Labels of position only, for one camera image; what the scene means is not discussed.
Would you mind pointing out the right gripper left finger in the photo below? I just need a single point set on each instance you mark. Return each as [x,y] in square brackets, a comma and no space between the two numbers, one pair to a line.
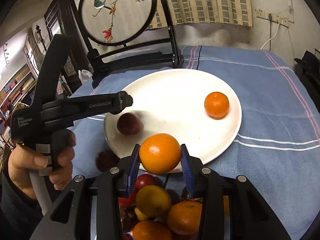
[129,168]

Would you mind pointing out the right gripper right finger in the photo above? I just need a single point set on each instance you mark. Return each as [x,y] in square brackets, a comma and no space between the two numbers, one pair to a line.
[191,167]

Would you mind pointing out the large orange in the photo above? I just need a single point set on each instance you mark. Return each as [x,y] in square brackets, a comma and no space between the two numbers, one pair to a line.
[160,153]

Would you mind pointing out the person's left hand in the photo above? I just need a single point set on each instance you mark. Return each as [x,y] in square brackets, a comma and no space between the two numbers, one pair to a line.
[23,159]

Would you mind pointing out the red plum in pile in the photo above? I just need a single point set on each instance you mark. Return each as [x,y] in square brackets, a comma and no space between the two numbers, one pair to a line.
[145,180]

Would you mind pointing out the dark plum beside plate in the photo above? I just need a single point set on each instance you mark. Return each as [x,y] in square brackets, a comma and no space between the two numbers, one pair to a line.
[106,160]

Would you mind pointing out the dark red plum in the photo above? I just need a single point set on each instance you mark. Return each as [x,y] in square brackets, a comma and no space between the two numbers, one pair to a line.
[129,124]

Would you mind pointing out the yellow lemon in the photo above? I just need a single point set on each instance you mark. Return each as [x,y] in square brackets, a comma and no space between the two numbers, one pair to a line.
[153,201]

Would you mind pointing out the mandarin in pile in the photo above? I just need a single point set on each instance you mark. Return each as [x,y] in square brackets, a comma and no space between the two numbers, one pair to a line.
[184,217]

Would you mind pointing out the white plastic bag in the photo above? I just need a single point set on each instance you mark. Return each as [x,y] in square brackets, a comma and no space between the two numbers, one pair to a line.
[84,75]

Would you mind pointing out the orange at bottom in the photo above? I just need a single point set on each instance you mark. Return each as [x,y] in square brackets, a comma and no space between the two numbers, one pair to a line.
[151,230]

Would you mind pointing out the small mandarin orange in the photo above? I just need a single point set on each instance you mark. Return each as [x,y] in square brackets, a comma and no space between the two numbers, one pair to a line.
[216,105]

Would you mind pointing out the white round plate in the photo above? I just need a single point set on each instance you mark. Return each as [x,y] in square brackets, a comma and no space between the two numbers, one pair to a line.
[172,101]

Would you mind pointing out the blue striped tablecloth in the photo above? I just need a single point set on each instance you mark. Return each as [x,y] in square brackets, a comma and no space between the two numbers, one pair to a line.
[276,148]

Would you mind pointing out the dark wooden cabinet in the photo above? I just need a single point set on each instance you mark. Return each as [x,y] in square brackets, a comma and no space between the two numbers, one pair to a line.
[59,20]

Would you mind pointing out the round embroidered screen stand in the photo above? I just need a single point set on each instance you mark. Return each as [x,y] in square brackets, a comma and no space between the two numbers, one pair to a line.
[109,29]

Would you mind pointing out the wall power strip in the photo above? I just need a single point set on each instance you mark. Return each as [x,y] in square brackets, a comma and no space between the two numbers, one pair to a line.
[276,18]

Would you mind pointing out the woven bamboo wall hanging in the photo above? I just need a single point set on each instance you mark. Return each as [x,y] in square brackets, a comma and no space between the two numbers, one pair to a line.
[237,12]

